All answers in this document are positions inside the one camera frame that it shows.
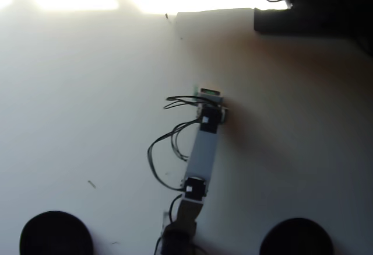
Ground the white gripper with motor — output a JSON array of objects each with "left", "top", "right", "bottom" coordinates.
[{"left": 195, "top": 86, "right": 226, "bottom": 110}]

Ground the black box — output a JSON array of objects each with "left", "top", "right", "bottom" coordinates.
[{"left": 253, "top": 0, "right": 373, "bottom": 36}]

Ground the black round bowl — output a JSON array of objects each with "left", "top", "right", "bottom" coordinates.
[
  {"left": 19, "top": 210, "right": 94, "bottom": 255},
  {"left": 259, "top": 217, "right": 334, "bottom": 255}
]

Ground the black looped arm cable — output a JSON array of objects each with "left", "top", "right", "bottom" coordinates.
[
  {"left": 163, "top": 95, "right": 205, "bottom": 110},
  {"left": 147, "top": 117, "right": 202, "bottom": 192}
]

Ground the black base cable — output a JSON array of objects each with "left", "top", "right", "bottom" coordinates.
[{"left": 153, "top": 194, "right": 184, "bottom": 255}]

